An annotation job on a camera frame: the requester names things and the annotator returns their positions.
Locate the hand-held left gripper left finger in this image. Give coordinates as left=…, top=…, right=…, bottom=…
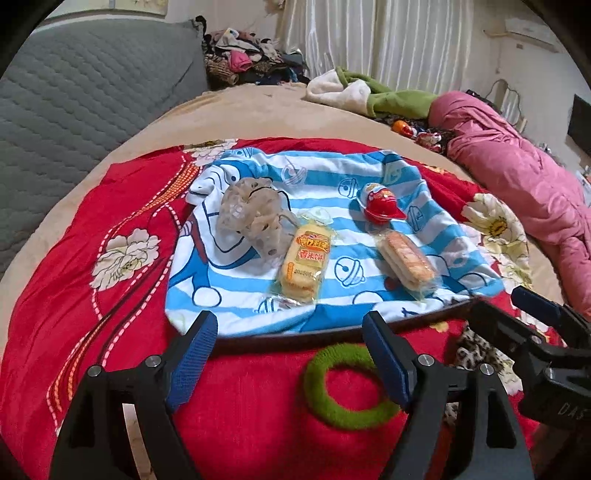
left=48, top=310, right=219, bottom=480

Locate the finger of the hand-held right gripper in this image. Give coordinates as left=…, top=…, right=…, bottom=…
left=510, top=286, right=591, bottom=344
left=468, top=300, right=555, bottom=370

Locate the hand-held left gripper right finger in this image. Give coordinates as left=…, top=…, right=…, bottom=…
left=362, top=310, right=536, bottom=480

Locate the beige organza scrunchie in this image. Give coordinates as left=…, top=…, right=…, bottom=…
left=218, top=178, right=296, bottom=260

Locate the leopard print cloth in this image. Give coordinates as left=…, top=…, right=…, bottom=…
left=445, top=325, right=522, bottom=398

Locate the clear rice cracker packet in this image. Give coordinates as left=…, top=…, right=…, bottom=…
left=376, top=228, right=439, bottom=301

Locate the red floral blanket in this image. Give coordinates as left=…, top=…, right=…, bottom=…
left=0, top=137, right=566, bottom=480

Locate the yellow snack packet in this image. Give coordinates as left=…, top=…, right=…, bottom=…
left=276, top=210, right=338, bottom=305

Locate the pink quilt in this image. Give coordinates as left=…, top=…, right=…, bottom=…
left=429, top=91, right=591, bottom=319

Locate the blue striped cartoon towel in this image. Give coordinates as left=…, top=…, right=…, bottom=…
left=166, top=148, right=505, bottom=335

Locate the black television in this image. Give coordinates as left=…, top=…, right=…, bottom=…
left=567, top=93, right=591, bottom=155

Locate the red white snack wrapper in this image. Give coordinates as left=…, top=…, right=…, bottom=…
left=416, top=129, right=444, bottom=151

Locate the white ornate mirror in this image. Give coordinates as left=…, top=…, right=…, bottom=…
left=489, top=78, right=528, bottom=134

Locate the green and white blanket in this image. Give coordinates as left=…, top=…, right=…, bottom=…
left=305, top=67, right=439, bottom=118

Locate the beige bed sheet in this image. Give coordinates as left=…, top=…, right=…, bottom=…
left=0, top=83, right=555, bottom=324

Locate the white air conditioner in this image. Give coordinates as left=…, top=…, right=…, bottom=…
left=503, top=18, right=559, bottom=47

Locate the grey quilted headboard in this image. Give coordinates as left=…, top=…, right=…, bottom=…
left=0, top=18, right=209, bottom=278

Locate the pile of clothes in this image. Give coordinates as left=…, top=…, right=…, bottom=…
left=203, top=28, right=310, bottom=88

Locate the white curtain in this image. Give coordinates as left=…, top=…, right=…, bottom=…
left=274, top=0, right=476, bottom=95

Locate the green fuzzy hair ring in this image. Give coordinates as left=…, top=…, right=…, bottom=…
left=303, top=342, right=409, bottom=430

